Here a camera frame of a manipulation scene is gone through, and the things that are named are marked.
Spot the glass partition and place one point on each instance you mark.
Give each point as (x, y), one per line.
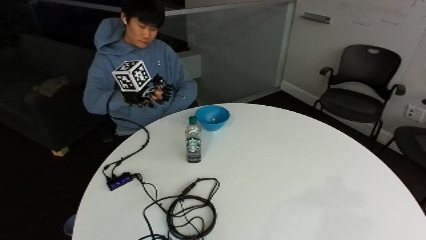
(234, 50)

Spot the person in blue hoodie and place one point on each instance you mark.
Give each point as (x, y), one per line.
(154, 60)

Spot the black office chair with armrests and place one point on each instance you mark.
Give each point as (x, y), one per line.
(359, 100)

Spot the white cube with black markers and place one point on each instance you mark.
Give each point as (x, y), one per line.
(131, 75)

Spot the grey cushion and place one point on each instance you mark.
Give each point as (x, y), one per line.
(51, 86)

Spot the clear bottle with green cap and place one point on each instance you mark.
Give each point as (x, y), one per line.
(193, 143)

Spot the white wall outlet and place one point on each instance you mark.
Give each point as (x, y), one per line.
(414, 113)

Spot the blue plastic bowl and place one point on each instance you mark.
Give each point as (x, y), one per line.
(212, 117)

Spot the dark sofa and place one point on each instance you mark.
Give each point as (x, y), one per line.
(44, 113)

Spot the black hub with blue lights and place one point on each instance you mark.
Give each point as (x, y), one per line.
(120, 181)

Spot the white earbud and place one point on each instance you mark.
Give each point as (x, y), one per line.
(124, 20)

